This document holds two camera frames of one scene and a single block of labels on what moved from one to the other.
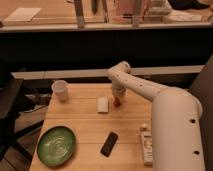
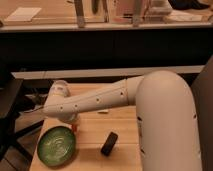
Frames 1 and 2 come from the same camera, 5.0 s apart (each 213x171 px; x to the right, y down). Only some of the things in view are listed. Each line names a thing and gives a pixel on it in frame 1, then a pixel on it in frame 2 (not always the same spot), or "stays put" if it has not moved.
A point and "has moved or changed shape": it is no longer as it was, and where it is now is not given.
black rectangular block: x=109 y=144 stays put
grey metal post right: x=136 y=14 stays put
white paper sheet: x=22 y=14 stays put
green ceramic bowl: x=56 y=146 stays put
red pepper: x=117 y=102 has moved or changed shape
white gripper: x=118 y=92 -> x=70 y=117
